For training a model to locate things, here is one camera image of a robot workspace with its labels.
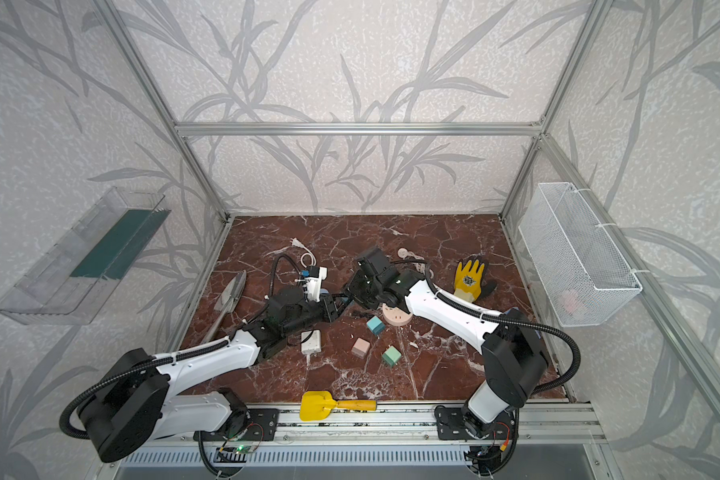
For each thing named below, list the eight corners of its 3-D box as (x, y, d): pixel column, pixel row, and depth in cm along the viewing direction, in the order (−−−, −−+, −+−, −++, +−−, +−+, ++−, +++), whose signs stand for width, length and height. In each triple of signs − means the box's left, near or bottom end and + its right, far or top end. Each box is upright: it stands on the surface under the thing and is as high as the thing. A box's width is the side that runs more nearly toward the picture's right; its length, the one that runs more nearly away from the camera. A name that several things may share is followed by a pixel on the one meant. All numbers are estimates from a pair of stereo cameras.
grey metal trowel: (197, 340, 90) (193, 337, 88) (239, 273, 106) (236, 269, 104) (211, 344, 89) (208, 341, 87) (251, 276, 105) (249, 272, 103)
